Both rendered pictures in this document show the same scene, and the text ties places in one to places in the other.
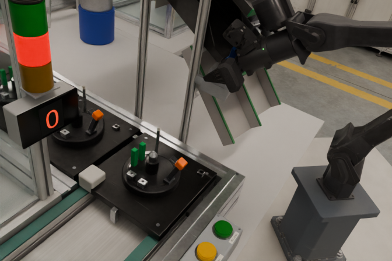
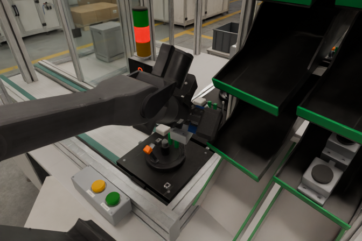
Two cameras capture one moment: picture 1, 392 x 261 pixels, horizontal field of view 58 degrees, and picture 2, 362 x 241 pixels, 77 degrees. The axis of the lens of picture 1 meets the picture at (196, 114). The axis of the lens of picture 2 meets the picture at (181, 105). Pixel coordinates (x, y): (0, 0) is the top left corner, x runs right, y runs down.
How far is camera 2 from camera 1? 89 cm
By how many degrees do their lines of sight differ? 78
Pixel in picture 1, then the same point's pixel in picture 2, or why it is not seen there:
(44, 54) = (137, 36)
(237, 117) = (236, 213)
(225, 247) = (98, 199)
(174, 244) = (110, 170)
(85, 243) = (131, 141)
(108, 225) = not seen: hidden behind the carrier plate
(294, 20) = (140, 73)
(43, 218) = not seen: hidden behind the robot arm
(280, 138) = not seen: outside the picture
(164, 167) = (168, 158)
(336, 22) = (108, 83)
